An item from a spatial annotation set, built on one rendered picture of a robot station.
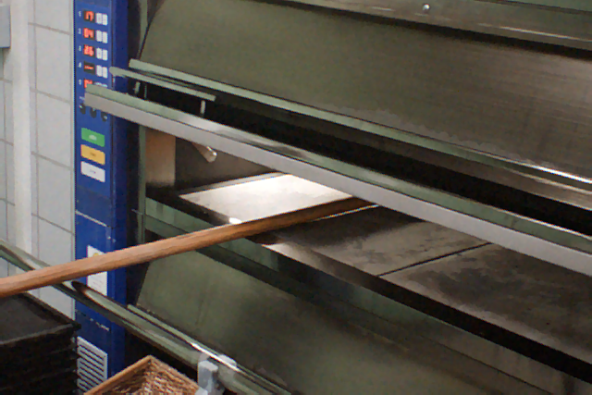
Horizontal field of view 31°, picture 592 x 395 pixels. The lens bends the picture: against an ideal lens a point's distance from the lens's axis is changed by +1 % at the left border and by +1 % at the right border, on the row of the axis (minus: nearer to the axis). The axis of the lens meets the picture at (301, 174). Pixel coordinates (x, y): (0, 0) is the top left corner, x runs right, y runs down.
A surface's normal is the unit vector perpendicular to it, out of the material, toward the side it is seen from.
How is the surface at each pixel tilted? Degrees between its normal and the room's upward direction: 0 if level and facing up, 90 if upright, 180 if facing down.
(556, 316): 0
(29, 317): 0
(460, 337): 90
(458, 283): 0
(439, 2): 90
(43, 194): 90
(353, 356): 70
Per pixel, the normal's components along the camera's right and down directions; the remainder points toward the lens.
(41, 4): -0.73, 0.14
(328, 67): -0.67, -0.20
